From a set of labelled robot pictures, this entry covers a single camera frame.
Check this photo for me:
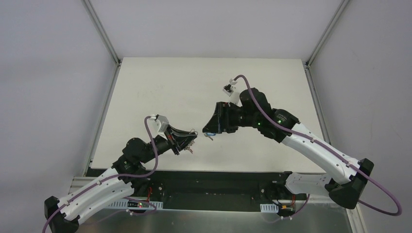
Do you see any silver metal keyring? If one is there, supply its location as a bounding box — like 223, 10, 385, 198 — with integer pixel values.
183, 129, 198, 154

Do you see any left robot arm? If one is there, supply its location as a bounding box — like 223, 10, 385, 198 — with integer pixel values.
42, 126, 197, 233

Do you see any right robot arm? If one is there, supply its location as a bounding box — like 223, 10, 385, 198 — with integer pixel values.
202, 88, 374, 209

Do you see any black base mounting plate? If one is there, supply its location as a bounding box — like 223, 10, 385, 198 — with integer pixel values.
86, 169, 341, 213

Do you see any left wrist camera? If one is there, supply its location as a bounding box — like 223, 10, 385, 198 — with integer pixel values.
150, 115, 169, 138

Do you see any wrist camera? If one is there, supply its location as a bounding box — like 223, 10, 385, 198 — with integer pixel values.
223, 79, 240, 105
150, 115, 169, 138

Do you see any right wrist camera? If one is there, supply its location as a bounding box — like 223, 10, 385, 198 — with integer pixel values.
223, 79, 240, 105

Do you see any right aluminium frame post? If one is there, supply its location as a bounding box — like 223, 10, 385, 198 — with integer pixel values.
305, 0, 352, 68

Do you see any aluminium frame post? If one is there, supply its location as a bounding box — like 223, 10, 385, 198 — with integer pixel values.
81, 0, 121, 67
305, 0, 352, 68

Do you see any aluminium front rail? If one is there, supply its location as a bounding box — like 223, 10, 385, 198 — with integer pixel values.
66, 177, 359, 210

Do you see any left aluminium frame post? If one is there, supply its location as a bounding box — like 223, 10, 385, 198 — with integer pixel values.
81, 0, 121, 67

